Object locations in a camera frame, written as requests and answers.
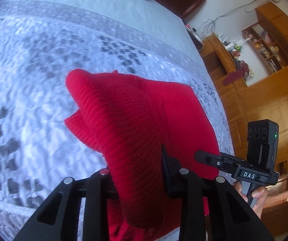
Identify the black tracker camera box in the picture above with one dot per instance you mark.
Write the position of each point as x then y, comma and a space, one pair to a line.
262, 138

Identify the red knit sweater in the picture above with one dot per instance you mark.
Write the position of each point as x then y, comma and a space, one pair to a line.
131, 121

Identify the wooden wall shelf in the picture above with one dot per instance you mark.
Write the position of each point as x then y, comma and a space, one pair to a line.
268, 49

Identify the grey quilted floral bedspread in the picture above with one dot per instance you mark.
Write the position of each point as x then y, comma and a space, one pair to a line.
40, 42

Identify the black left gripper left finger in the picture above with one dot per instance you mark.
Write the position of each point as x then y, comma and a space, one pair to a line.
71, 202

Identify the dark red hanging cloth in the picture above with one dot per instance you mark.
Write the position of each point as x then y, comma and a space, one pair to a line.
242, 72

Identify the wooden cabinet unit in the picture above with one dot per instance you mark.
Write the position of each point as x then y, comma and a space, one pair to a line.
266, 99

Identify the person's right hand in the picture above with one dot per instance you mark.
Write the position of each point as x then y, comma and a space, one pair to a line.
260, 194

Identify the dark bedside table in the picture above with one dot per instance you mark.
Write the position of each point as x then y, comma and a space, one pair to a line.
195, 37

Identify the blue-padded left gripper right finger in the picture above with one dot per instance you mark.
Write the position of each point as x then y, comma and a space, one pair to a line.
211, 207

